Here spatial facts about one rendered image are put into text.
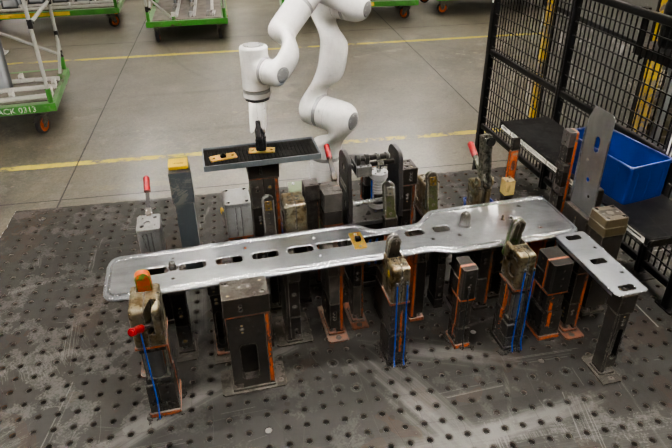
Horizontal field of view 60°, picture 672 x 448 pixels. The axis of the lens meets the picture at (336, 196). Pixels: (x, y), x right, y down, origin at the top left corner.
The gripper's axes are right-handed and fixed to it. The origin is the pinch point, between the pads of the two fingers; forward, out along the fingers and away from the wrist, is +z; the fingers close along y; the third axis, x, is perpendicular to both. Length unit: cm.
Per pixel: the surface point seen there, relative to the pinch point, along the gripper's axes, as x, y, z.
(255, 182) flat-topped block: -2.3, 5.5, 11.4
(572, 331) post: 94, 41, 48
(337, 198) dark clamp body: 23.6, 15.1, 12.9
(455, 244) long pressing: 57, 34, 19
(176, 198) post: -27.0, 10.1, 13.7
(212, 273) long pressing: -12.0, 43.1, 18.8
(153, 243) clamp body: -30.9, 28.7, 18.0
